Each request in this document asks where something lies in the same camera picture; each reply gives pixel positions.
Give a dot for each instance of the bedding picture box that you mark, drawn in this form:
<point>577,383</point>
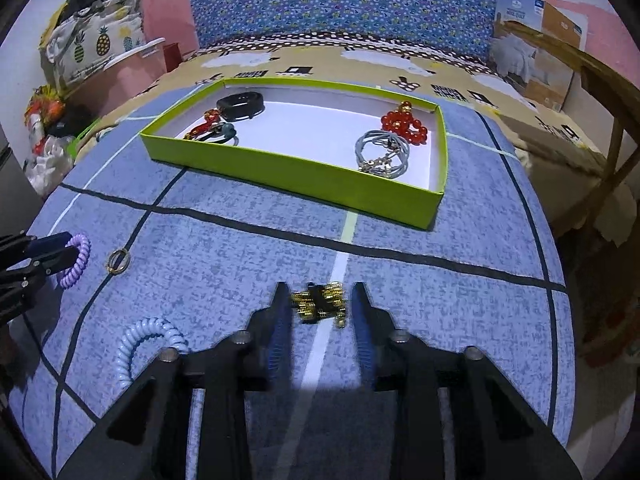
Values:
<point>525,67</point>

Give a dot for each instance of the pineapple print bag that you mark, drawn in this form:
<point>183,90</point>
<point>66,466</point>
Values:
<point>95,45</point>

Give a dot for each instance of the white plastic bag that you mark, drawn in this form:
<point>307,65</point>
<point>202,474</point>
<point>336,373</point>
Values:
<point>47,165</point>

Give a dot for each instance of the blue floral headboard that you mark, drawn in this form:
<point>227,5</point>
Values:
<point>350,5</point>

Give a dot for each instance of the yellow patterned bedsheet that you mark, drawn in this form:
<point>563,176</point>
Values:
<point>325,65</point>

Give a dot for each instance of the blue and white carton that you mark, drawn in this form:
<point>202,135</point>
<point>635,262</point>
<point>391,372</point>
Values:
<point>517,10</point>

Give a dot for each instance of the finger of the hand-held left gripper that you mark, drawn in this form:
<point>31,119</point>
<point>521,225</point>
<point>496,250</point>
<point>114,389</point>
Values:
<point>47,244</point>
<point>55,262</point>

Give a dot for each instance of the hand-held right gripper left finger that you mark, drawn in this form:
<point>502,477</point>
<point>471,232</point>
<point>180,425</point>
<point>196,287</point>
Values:
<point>277,347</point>

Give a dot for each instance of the pink storage box white lid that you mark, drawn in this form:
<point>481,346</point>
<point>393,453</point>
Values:
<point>125,80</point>

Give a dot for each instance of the dark red small box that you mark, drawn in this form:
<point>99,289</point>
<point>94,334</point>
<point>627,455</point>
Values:
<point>171,57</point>

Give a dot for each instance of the black smart band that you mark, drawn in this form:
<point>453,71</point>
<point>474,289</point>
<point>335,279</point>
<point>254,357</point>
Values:
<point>240,102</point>

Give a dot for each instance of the colourful plastic bags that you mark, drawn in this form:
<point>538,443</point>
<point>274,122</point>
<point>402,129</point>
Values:
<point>42,110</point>

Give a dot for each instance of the green shallow cardboard box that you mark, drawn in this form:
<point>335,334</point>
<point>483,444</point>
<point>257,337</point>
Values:
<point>300,172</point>

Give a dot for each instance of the blue-grey lined blanket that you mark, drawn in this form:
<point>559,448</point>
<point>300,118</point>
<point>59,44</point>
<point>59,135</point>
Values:
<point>225,260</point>

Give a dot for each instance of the wooden table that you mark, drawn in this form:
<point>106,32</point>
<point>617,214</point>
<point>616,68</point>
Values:
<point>600,67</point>

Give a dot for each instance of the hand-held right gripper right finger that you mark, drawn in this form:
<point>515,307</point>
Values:
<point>365,347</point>

